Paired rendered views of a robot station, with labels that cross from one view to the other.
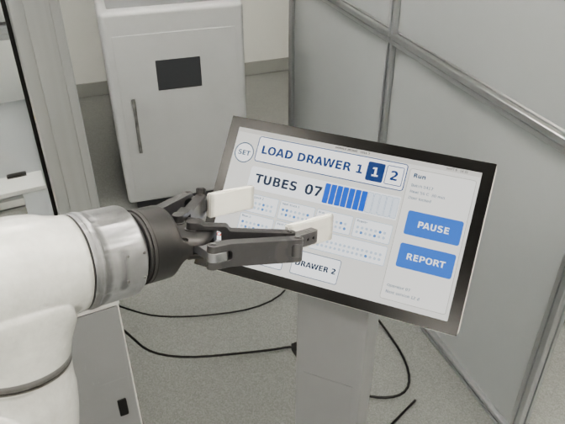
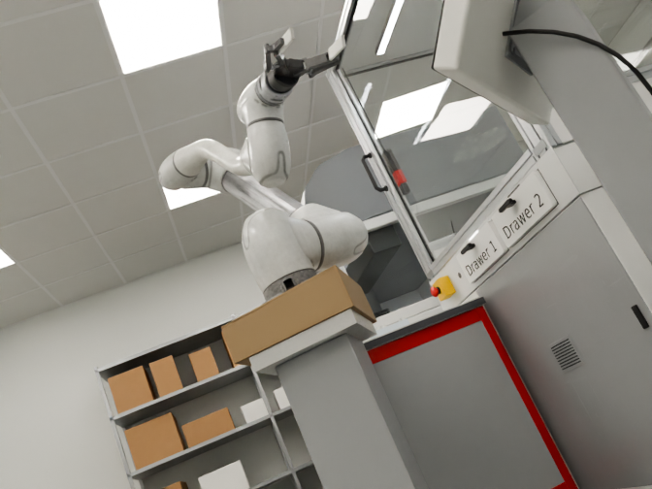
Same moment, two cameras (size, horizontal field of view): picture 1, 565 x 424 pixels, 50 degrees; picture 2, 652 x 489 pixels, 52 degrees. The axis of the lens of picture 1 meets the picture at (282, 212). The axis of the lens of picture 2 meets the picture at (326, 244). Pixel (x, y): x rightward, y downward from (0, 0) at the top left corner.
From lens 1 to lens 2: 1.97 m
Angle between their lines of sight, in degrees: 106
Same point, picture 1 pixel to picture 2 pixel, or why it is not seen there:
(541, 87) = not seen: outside the picture
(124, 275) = (259, 84)
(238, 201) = (337, 46)
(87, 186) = not seen: hidden behind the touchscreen
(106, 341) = (590, 234)
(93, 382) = (603, 280)
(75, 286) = (250, 91)
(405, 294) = not seen: hidden behind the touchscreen
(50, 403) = (250, 131)
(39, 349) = (246, 113)
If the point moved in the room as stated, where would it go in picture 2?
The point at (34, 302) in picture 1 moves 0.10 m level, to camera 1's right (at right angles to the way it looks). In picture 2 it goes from (244, 98) to (230, 81)
